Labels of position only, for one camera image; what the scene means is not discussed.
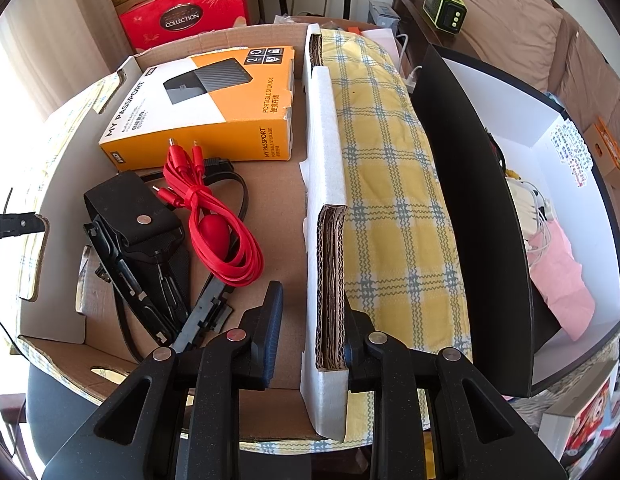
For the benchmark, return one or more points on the blue grey small box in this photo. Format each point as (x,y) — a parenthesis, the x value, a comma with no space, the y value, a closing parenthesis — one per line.
(382,15)

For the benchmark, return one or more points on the black plastic bracket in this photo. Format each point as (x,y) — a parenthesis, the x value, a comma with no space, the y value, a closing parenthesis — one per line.
(205,312)

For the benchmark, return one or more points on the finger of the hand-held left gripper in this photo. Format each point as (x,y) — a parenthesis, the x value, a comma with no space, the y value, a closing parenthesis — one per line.
(15,225)

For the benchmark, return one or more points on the white curtain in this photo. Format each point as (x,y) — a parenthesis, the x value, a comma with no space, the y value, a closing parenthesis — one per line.
(35,25)

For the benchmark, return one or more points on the yellow plaid cloth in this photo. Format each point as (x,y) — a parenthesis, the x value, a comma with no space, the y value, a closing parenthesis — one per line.
(390,200)

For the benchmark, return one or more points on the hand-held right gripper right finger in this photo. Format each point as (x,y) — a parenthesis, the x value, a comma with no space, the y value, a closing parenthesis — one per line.
(362,350)

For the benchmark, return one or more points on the wooden chair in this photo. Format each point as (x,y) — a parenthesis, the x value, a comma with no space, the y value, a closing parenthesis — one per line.
(10,415)

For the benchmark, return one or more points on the orange cardboard carton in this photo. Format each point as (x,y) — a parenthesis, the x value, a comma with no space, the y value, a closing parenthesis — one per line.
(612,147)

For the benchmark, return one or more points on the pink cloth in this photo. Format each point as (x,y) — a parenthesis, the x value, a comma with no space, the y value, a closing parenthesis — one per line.
(560,280)

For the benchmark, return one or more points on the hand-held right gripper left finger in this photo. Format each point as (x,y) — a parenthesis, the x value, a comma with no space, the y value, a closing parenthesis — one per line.
(272,332)

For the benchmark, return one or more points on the brown cushioned sofa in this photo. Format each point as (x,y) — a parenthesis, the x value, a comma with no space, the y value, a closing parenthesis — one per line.
(515,25)

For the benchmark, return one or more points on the red chocolate gift box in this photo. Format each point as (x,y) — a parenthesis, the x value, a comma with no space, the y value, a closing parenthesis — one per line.
(190,15)

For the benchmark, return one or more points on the black box white interior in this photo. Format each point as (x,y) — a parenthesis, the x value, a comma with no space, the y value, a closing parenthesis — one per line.
(470,210)

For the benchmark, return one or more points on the green portable device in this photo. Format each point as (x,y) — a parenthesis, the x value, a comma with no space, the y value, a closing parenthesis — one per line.
(445,10)

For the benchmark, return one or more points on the orange hard drive box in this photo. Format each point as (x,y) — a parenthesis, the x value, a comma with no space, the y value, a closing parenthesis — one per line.
(215,120)

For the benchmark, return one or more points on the cardboard box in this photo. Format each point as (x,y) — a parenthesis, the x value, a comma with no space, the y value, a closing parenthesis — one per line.
(285,240)

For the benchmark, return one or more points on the white paper bag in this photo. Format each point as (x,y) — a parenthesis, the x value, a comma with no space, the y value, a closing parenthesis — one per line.
(380,40)

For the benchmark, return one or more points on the colourful printed box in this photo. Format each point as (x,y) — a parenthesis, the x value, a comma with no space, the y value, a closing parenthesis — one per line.
(580,420)

